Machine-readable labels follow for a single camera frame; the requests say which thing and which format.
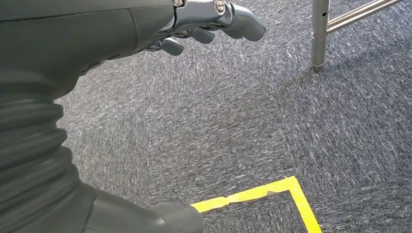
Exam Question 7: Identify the yellow floor tape square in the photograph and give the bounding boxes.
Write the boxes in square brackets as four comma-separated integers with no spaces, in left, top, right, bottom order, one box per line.
[190,176,323,233]

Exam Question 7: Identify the steel workbench table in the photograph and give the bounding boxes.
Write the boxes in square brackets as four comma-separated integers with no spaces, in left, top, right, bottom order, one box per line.
[310,0,405,72]

